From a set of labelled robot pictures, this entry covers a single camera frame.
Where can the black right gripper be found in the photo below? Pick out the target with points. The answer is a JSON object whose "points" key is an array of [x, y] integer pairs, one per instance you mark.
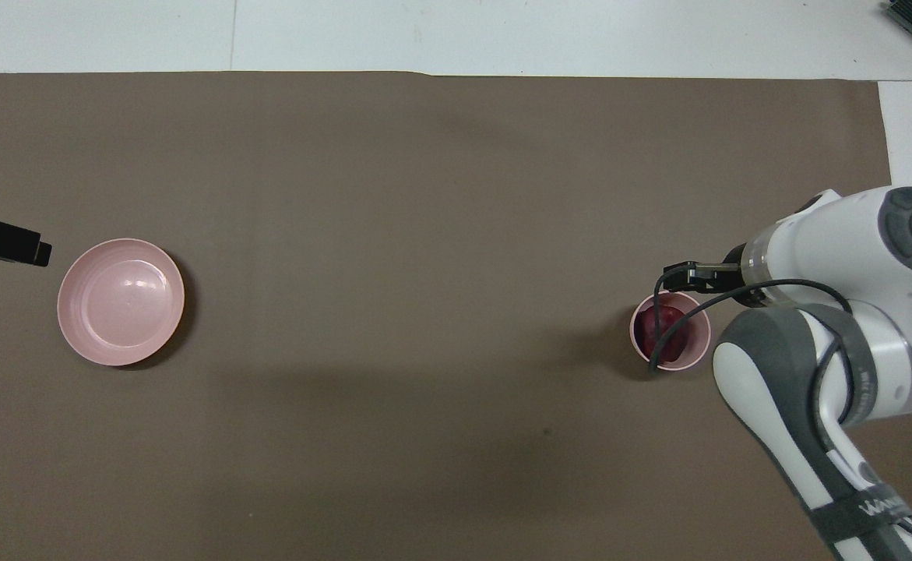
{"points": [[736, 257]]}

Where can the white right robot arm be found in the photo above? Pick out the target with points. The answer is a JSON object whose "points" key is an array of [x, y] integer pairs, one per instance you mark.
{"points": [[853, 257]]}

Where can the pink plate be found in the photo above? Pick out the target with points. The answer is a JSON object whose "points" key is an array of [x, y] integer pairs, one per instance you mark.
{"points": [[121, 302]]}

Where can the brown table mat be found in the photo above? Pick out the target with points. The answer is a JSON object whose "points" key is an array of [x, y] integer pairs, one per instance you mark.
{"points": [[385, 234]]}

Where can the dark red apple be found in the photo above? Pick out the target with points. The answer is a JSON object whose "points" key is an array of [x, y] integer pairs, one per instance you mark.
{"points": [[674, 331]]}

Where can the small pink bowl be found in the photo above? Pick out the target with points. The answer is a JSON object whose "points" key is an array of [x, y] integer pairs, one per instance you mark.
{"points": [[701, 335]]}

